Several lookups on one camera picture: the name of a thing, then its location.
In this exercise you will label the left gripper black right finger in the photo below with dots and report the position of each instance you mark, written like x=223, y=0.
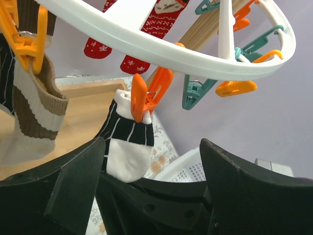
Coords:
x=248, y=199

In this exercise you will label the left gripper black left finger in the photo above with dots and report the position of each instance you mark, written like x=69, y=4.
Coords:
x=54, y=198

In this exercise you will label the black white striped sock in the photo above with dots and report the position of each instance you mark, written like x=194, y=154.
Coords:
x=128, y=144

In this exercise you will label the brown beige striped sock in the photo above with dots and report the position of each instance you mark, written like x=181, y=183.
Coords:
x=39, y=107

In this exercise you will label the white round clip hanger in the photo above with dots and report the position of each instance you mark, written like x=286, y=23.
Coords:
x=119, y=28

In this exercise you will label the white plastic basket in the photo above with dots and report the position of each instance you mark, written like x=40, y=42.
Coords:
x=185, y=169

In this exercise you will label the wooden tray base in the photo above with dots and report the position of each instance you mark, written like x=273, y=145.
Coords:
x=86, y=112

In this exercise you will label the yellow-orange clothes clip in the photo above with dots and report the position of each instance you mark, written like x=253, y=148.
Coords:
x=231, y=88

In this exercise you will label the teal clothes clip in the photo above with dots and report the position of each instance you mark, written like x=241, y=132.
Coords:
x=194, y=91

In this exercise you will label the orange clothes clip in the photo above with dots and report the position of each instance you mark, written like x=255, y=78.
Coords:
x=145, y=98

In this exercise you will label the red christmas sock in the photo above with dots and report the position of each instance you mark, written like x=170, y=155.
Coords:
x=158, y=24
x=96, y=50

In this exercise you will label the yellow clothes clip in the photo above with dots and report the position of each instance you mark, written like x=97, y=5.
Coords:
x=27, y=49

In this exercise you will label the wooden rack post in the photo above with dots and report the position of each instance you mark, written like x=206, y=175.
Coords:
x=200, y=34

